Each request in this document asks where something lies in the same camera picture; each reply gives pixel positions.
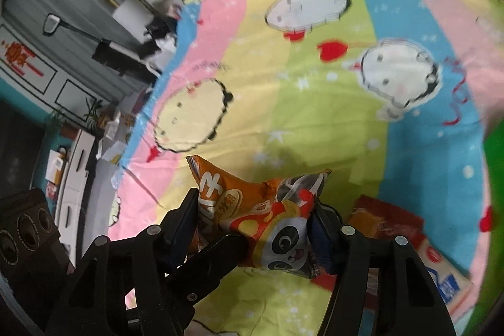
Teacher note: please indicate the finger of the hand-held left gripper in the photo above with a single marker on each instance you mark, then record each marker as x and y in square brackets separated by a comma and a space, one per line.
[208, 261]

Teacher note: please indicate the white cabinet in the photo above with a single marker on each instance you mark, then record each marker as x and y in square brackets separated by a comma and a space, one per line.
[76, 178]

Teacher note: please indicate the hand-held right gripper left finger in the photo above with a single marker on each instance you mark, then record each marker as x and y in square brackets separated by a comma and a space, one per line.
[185, 224]

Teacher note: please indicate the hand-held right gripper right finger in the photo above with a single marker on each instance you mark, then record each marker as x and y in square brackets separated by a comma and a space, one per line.
[317, 239]

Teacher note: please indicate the orange panda snack packet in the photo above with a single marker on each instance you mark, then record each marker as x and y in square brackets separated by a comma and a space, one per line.
[256, 210]

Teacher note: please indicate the black white object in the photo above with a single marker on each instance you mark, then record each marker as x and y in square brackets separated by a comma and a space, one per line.
[159, 40]

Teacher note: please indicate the pile of papers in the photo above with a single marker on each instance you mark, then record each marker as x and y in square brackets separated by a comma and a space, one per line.
[114, 135]

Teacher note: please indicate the small green plant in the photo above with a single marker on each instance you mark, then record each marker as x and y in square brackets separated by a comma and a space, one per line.
[93, 115]

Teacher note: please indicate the white blue snack packet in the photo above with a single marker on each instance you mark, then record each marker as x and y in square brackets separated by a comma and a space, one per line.
[445, 275]

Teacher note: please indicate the red snack packet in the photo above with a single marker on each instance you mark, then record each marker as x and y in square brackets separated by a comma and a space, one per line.
[390, 218]

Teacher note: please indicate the red wall decal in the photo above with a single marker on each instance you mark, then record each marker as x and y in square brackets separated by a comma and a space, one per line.
[17, 56]

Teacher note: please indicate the black stick vacuum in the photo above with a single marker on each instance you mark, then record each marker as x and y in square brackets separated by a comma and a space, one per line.
[116, 56]

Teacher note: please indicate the striped cartoon printed blanket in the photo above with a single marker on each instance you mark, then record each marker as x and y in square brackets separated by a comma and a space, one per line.
[295, 123]

